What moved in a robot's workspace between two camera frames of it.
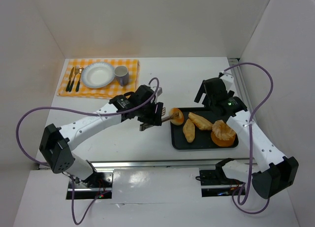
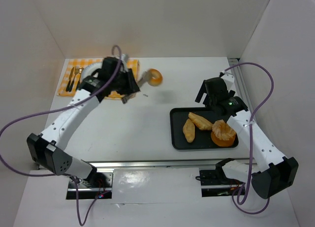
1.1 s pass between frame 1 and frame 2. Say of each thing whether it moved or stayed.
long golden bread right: stayed
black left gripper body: moved
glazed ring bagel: moved
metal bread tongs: moved
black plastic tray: stayed
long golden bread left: stayed
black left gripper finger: moved
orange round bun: stayed
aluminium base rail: stayed
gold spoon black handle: stayed
